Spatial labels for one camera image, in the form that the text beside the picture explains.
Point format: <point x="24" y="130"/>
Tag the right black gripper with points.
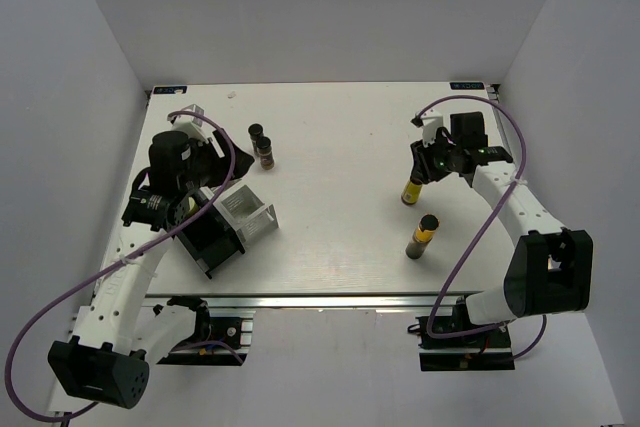
<point x="422" y="168"/>

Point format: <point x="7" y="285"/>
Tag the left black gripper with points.
<point x="209" y="150"/>

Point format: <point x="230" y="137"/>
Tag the yellow label brown bottle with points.
<point x="411" y="192"/>

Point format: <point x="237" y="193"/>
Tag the white bottle yellow lid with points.
<point x="193" y="208"/>

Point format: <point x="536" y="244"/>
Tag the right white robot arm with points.
<point x="550" y="270"/>

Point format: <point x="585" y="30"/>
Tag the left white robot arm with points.
<point x="108" y="359"/>

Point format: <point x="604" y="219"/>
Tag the black cap spice jar front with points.
<point x="265" y="153"/>

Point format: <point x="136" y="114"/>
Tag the black cap spice jar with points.
<point x="265" y="153"/>
<point x="256" y="132"/>

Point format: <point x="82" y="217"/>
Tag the black cap spice jar rear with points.
<point x="256" y="132"/>

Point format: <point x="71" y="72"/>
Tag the yellow band spice bottle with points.
<point x="422" y="236"/>

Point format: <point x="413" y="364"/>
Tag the black organizer box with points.
<point x="211" y="241"/>

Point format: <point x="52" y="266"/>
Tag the left blue corner sticker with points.
<point x="169" y="90"/>

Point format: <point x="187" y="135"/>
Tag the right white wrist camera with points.
<point x="429" y="122"/>

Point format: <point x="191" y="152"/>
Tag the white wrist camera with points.
<point x="429" y="122"/>
<point x="192" y="126"/>

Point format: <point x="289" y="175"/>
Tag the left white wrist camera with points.
<point x="192" y="126"/>

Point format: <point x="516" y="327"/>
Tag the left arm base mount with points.
<point x="219" y="339"/>

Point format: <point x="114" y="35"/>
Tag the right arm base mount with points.
<point x="485" y="352"/>

